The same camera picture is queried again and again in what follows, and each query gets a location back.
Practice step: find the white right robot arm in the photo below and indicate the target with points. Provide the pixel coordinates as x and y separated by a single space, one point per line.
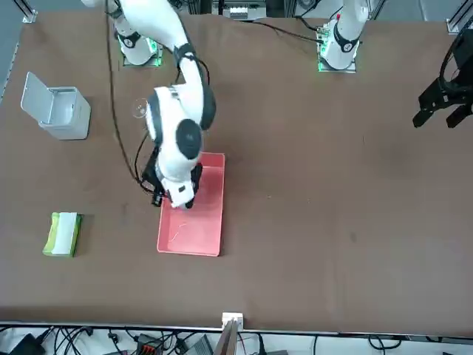
173 148

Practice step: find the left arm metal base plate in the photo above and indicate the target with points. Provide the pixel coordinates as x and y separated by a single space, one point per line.
353 69

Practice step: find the pink plastic container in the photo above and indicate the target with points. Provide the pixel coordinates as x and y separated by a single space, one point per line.
199 229

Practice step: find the aluminium frame post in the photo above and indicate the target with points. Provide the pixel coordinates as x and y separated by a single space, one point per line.
233 318

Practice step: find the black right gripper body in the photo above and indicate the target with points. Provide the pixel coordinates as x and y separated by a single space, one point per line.
157 185

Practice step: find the green tissue pack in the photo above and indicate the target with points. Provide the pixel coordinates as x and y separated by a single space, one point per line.
63 240

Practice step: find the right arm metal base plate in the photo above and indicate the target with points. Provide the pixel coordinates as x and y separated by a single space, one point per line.
161 48

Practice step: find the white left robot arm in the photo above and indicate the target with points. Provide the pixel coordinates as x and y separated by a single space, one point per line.
345 40

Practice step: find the black power adapter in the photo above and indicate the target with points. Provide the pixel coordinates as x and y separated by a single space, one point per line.
27 345

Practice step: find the white lidded trash bin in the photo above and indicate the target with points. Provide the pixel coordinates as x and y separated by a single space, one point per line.
74 118

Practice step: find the large glass beaker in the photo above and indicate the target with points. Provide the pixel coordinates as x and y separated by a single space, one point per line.
139 108

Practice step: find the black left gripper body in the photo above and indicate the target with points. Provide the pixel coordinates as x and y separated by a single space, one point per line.
463 55

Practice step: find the white terminal block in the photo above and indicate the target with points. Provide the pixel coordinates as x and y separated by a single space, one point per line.
238 14

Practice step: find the black and orange device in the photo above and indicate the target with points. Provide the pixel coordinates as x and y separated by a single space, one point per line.
148 347

